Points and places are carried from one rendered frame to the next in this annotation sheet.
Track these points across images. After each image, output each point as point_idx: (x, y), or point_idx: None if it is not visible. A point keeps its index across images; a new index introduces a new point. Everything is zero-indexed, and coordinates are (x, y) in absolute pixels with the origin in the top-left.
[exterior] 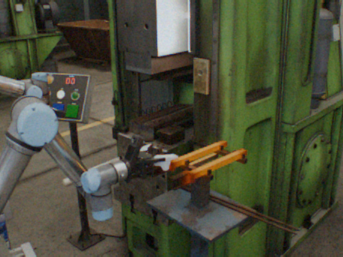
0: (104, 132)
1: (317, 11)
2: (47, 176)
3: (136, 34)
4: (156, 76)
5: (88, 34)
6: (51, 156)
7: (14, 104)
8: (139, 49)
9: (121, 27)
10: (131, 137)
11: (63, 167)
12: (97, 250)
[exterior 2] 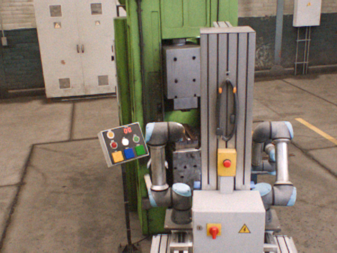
0: None
1: None
2: (11, 247)
3: (185, 86)
4: (187, 109)
5: None
6: (260, 151)
7: (270, 126)
8: (187, 94)
9: (171, 83)
10: (185, 151)
11: (261, 156)
12: (148, 251)
